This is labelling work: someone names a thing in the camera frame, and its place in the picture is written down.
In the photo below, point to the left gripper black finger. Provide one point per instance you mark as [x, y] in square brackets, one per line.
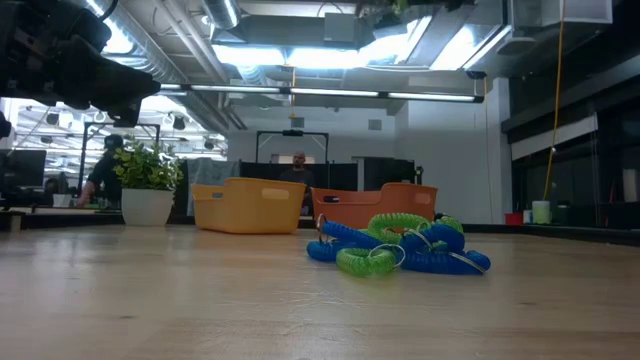
[95, 70]
[135, 94]

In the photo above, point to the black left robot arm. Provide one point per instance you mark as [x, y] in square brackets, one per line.
[4, 125]

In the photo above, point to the standing person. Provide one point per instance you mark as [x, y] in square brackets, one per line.
[105, 175]

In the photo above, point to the long ceiling light fixture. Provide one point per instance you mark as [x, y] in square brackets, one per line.
[325, 92]

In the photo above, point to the grey fabric cover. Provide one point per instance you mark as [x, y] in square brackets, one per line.
[210, 172]

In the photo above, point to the green plant in white pot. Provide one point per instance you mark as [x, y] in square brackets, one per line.
[146, 207]

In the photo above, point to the black computer monitor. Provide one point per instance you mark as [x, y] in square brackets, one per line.
[22, 170]

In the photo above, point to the yellow plastic bin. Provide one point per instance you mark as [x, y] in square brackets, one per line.
[240, 210]

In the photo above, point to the narrow black partition panel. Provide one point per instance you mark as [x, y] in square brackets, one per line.
[390, 172]

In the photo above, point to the wide black partition panel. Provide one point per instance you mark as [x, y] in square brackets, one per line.
[340, 175]

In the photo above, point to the seated person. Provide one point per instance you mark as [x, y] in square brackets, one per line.
[299, 175]

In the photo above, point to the orange plastic bin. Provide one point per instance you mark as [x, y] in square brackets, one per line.
[350, 210]

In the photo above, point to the red box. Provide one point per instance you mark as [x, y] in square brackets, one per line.
[513, 219]

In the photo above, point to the green and white container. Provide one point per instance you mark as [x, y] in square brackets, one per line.
[541, 212]

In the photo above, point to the white cylinder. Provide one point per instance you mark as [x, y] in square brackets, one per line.
[630, 185]

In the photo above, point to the grey wall speaker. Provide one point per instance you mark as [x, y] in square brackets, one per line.
[297, 122]
[375, 124]

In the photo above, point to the silver round air duct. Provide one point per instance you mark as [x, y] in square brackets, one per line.
[222, 12]

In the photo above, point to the black gantry frame with camera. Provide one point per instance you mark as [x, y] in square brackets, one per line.
[292, 133]

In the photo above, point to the black aluminium table frame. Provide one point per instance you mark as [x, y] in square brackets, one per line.
[575, 235]

